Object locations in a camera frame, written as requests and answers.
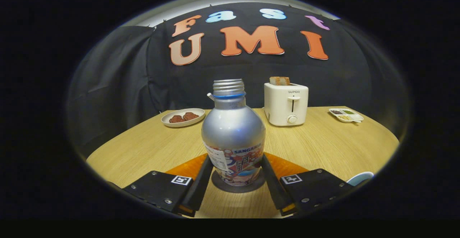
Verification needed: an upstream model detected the white divided condiment dish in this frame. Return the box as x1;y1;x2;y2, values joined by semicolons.
328;108;364;123

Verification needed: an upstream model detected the white toaster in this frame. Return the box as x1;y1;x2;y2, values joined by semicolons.
264;82;309;127

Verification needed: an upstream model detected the silver bottle with printed label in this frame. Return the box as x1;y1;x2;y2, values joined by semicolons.
201;79;266;187

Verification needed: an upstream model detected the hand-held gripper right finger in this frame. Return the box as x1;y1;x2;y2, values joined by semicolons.
261;152;355;217

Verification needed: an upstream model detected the black backdrop cloth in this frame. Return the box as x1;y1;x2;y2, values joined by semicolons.
66;3;410;159

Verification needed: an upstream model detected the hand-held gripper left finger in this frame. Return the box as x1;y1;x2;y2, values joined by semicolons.
122;153;215;218

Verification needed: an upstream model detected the dark brown round coaster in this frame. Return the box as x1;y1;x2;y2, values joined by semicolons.
211;169;266;194

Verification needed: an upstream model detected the white cup with blue inside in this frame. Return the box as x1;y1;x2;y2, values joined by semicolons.
346;171;374;187

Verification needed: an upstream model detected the wooden table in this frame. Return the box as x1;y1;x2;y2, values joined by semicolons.
86;106;400;219

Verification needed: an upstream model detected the white plate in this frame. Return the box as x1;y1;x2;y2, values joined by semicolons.
161;108;206;128

